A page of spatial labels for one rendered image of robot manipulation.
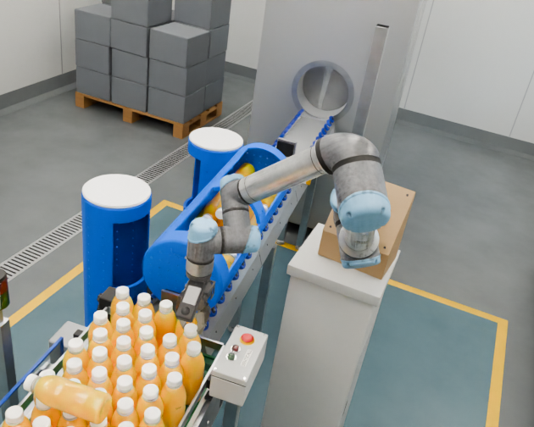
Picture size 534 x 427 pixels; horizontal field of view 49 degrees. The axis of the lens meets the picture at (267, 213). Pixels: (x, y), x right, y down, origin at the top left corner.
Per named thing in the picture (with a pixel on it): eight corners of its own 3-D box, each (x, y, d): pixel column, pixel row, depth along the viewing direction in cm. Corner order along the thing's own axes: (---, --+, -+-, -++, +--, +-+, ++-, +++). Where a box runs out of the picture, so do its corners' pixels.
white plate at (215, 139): (224, 124, 318) (224, 126, 319) (179, 130, 303) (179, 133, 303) (253, 145, 300) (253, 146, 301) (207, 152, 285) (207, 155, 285)
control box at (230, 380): (264, 358, 177) (269, 333, 172) (241, 407, 160) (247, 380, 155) (233, 348, 179) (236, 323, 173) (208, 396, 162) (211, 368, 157)
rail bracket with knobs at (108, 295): (132, 316, 199) (133, 292, 194) (121, 329, 193) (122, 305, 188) (106, 307, 201) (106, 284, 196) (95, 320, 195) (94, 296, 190)
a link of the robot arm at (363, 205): (373, 224, 183) (383, 151, 132) (381, 270, 178) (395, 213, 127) (335, 230, 184) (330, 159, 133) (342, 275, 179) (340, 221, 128)
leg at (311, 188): (303, 247, 414) (319, 169, 382) (302, 252, 409) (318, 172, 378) (296, 245, 415) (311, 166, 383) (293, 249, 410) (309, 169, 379)
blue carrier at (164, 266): (286, 207, 268) (297, 151, 253) (217, 324, 194) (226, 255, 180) (229, 191, 273) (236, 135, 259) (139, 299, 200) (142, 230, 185)
